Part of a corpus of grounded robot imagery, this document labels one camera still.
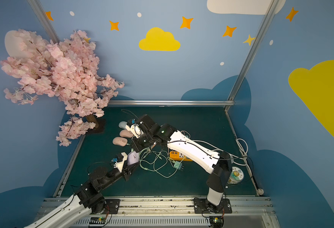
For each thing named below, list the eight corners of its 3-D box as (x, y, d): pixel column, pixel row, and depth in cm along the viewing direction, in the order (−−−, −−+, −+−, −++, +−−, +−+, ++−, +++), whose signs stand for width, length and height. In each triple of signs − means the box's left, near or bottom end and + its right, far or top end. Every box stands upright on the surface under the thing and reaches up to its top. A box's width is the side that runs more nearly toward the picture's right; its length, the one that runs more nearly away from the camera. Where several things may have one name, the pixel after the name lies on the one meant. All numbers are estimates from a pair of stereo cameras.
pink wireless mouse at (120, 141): (112, 144, 101) (111, 142, 99) (116, 137, 104) (115, 135, 102) (125, 147, 99) (124, 145, 97) (128, 140, 103) (127, 138, 101)
